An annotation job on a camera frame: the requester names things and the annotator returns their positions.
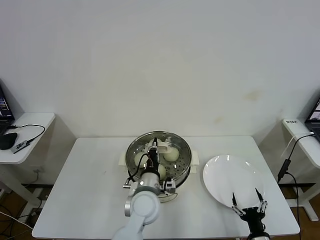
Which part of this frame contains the thin black laptop cable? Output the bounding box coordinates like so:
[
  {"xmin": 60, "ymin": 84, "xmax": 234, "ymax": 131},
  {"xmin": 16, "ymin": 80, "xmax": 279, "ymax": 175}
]
[{"xmin": 287, "ymin": 133, "xmax": 315, "ymax": 161}]

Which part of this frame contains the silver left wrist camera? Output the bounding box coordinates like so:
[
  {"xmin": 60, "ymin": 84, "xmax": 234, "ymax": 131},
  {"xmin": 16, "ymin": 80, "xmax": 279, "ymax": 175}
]
[{"xmin": 162, "ymin": 176, "xmax": 177, "ymax": 195}]

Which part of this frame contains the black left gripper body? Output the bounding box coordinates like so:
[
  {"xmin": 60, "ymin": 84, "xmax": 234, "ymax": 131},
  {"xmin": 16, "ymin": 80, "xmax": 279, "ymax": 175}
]
[{"xmin": 147, "ymin": 149, "xmax": 161, "ymax": 173}]

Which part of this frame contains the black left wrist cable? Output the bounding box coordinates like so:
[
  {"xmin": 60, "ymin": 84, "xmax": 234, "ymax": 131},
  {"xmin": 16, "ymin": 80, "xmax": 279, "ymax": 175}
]
[{"xmin": 126, "ymin": 153, "xmax": 151, "ymax": 185}]

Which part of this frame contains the black laptop with dark screen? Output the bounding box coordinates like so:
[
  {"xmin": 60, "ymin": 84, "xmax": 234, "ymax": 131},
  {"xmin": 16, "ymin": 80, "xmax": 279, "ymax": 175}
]
[{"xmin": 0, "ymin": 79, "xmax": 15, "ymax": 135}]

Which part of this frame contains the black mains cable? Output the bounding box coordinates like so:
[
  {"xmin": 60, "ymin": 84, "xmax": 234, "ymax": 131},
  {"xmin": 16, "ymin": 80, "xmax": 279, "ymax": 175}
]
[{"xmin": 286, "ymin": 171, "xmax": 301, "ymax": 221}]

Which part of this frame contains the white side table with label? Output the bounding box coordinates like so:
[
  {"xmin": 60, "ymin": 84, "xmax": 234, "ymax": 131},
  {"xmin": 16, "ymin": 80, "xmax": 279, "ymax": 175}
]
[{"xmin": 281, "ymin": 117, "xmax": 320, "ymax": 221}]

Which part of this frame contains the perforated steel steamer basket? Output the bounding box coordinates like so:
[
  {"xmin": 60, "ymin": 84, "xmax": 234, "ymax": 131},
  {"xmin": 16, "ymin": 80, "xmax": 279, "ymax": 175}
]
[{"xmin": 117, "ymin": 131, "xmax": 200, "ymax": 188}]

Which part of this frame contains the black power adapter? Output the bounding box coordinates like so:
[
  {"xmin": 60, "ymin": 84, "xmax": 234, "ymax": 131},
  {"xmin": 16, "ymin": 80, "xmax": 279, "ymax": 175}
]
[{"xmin": 276, "ymin": 158, "xmax": 291, "ymax": 183}]

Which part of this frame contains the cream electric cooker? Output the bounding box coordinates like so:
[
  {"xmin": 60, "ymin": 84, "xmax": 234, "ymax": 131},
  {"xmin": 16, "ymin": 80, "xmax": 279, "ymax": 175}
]
[{"xmin": 122, "ymin": 163, "xmax": 198, "ymax": 204}]

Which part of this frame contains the white side table with mouse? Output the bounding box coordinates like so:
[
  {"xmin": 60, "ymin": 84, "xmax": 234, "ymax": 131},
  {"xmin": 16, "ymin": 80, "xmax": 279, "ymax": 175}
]
[{"xmin": 0, "ymin": 111, "xmax": 56, "ymax": 208}]

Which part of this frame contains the thin black looped cable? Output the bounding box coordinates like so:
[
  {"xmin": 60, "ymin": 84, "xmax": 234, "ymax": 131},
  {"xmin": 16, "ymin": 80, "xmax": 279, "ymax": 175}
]
[{"xmin": 6, "ymin": 124, "xmax": 46, "ymax": 146}]

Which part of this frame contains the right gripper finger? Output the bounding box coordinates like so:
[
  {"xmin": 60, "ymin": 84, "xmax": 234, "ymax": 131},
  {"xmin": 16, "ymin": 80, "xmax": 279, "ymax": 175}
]
[
  {"xmin": 231, "ymin": 191, "xmax": 247, "ymax": 216},
  {"xmin": 254, "ymin": 187, "xmax": 269, "ymax": 214}
]

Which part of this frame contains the white flat cable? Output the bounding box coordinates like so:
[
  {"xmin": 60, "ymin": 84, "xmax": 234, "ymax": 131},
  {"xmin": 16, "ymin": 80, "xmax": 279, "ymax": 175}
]
[{"xmin": 279, "ymin": 131, "xmax": 315, "ymax": 159}]

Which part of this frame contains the white floor cable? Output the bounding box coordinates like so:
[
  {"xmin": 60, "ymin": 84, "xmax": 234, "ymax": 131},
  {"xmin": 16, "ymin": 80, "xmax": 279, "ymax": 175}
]
[{"xmin": 0, "ymin": 211, "xmax": 35, "ymax": 230}]

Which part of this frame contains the black computer mouse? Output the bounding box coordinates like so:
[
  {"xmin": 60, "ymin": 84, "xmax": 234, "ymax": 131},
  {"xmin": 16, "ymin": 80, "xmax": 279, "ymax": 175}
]
[{"xmin": 0, "ymin": 132, "xmax": 18, "ymax": 151}]

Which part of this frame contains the small black printed device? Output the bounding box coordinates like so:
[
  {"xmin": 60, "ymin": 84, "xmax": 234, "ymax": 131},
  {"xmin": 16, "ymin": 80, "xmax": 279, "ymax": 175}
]
[{"xmin": 11, "ymin": 140, "xmax": 28, "ymax": 154}]

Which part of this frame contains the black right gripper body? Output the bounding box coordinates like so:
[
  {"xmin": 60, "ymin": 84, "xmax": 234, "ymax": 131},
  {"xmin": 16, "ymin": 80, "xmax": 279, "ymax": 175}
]
[{"xmin": 239, "ymin": 206, "xmax": 270, "ymax": 236}]

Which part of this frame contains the white round plate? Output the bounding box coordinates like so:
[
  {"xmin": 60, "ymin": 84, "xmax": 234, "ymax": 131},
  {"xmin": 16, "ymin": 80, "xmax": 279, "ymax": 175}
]
[{"xmin": 202, "ymin": 154, "xmax": 265, "ymax": 210}]

